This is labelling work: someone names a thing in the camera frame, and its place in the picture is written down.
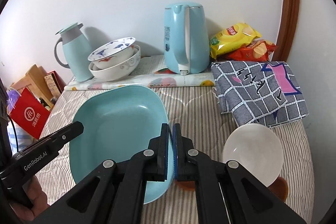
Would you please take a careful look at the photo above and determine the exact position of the large white bowl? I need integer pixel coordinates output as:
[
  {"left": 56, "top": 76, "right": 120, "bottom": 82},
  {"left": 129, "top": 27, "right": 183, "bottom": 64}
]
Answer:
[{"left": 222, "top": 123, "right": 284, "bottom": 187}]

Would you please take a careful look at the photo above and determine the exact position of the grey checkered folded cloth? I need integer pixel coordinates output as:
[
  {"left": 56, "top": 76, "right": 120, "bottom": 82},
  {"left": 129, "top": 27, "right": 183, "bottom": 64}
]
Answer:
[{"left": 211, "top": 61, "right": 309, "bottom": 127}]

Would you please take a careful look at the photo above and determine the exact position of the brown wooden door frame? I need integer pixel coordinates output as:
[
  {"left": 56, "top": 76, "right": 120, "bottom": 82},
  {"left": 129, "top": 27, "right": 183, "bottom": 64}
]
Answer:
[{"left": 272, "top": 0, "right": 300, "bottom": 61}]

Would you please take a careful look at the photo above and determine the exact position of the fruit print table mat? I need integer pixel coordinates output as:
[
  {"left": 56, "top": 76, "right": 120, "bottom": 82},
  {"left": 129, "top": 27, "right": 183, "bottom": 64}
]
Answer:
[{"left": 64, "top": 55, "right": 215, "bottom": 91}]

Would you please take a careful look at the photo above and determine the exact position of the brown clay bowl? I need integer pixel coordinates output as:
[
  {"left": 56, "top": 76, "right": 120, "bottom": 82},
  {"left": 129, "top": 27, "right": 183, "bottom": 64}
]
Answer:
[
  {"left": 268, "top": 177, "right": 289, "bottom": 202},
  {"left": 175, "top": 181, "right": 195, "bottom": 192}
]

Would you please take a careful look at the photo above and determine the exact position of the light blue thermos jug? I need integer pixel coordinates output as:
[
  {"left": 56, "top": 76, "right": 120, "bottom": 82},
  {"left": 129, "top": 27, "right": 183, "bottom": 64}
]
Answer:
[{"left": 54, "top": 23, "right": 93, "bottom": 83}]

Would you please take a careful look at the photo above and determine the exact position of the yellow chips bag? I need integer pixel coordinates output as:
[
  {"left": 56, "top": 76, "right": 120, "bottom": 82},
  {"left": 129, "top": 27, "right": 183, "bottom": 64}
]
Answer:
[{"left": 210, "top": 23, "right": 262, "bottom": 59}]

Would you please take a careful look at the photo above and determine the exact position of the blue square plate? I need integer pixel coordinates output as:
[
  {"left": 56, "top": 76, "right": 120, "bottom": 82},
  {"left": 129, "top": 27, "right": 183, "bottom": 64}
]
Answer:
[{"left": 69, "top": 85, "right": 175, "bottom": 205}]

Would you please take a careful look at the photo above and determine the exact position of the patterned brown box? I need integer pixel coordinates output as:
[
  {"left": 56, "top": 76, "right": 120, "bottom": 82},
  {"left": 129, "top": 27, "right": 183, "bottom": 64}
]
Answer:
[{"left": 44, "top": 71, "right": 66, "bottom": 98}]

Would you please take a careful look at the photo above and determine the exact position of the red paper bag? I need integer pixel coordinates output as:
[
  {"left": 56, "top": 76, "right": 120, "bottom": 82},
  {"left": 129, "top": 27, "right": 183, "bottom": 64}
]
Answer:
[{"left": 10, "top": 88, "right": 50, "bottom": 139}]

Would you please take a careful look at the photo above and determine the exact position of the white scroll pattern bowl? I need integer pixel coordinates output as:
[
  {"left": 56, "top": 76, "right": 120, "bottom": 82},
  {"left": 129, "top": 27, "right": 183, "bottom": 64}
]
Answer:
[{"left": 88, "top": 45, "right": 141, "bottom": 81}]

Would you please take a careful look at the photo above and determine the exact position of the red chips bag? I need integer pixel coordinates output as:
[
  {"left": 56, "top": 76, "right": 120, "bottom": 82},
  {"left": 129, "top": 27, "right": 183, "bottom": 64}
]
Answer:
[{"left": 226, "top": 39, "right": 277, "bottom": 62}]

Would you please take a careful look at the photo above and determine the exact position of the brown paper bag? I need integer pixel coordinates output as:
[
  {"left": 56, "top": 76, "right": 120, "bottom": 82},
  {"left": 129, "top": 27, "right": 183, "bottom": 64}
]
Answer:
[{"left": 10, "top": 64, "right": 54, "bottom": 109}]

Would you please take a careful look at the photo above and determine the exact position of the person's left hand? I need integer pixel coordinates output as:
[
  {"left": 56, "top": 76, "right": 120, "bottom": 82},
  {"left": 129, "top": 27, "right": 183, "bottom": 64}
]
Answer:
[{"left": 10, "top": 176, "right": 50, "bottom": 222}]

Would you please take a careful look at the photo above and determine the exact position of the light blue electric kettle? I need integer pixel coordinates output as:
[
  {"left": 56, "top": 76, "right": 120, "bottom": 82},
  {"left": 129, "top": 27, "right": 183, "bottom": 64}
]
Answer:
[{"left": 163, "top": 2, "right": 210, "bottom": 76}]

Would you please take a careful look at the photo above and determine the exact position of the fish pattern porcelain bowl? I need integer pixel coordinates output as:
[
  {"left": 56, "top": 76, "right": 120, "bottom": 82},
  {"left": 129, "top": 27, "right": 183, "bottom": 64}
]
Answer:
[{"left": 88, "top": 37, "right": 135, "bottom": 69}]

